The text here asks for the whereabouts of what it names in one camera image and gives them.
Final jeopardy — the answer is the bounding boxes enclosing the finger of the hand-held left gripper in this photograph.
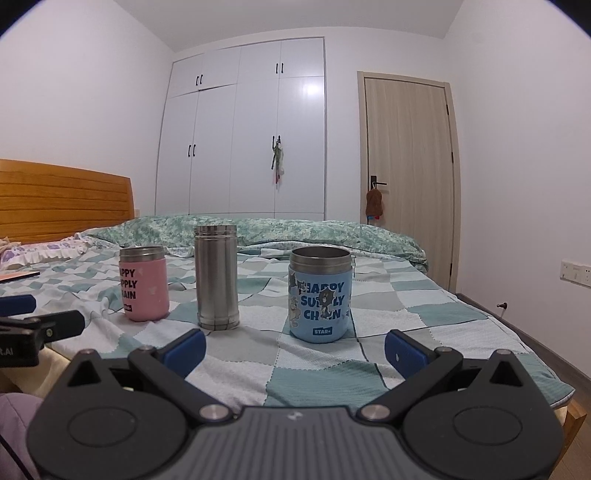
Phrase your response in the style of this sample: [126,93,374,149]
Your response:
[0,294,37,316]
[0,309,86,345]

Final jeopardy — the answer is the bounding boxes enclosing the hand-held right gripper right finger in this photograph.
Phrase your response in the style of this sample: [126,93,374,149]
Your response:
[358,329,525,424]

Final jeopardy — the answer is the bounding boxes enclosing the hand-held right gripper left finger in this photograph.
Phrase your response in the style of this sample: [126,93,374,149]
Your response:
[68,329,237,424]

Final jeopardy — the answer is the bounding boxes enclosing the stainless steel cup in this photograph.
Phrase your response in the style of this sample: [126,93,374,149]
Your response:
[194,224,241,331]

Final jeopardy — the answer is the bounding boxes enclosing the pink printed cup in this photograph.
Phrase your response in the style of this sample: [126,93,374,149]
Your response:
[119,246,170,322]

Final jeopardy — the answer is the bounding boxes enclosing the blue printed cup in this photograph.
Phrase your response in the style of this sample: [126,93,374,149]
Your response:
[288,246,355,342]

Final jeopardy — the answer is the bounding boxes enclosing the purple floral pillow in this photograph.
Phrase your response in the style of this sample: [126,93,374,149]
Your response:
[0,233,90,271]

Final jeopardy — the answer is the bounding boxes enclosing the checked bed blanket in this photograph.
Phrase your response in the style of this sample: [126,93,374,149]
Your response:
[0,240,575,411]

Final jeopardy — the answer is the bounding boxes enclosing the wooden headboard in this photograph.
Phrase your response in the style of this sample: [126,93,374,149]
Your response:
[0,159,134,245]

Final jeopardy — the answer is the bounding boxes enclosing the brown plush toy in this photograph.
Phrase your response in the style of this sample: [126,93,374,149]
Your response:
[365,188,384,219]

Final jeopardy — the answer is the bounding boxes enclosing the green floral quilt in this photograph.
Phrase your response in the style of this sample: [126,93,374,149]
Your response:
[85,215,429,273]

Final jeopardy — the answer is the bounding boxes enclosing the light wooden door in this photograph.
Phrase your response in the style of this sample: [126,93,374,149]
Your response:
[357,71,462,292]

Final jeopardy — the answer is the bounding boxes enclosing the green hanging toy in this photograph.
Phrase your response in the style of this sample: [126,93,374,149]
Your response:
[270,135,286,185]

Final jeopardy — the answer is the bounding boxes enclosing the white wardrobe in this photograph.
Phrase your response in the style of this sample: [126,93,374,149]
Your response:
[154,37,326,222]

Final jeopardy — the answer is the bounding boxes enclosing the white wall socket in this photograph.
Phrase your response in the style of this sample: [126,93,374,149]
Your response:
[560,260,591,288]

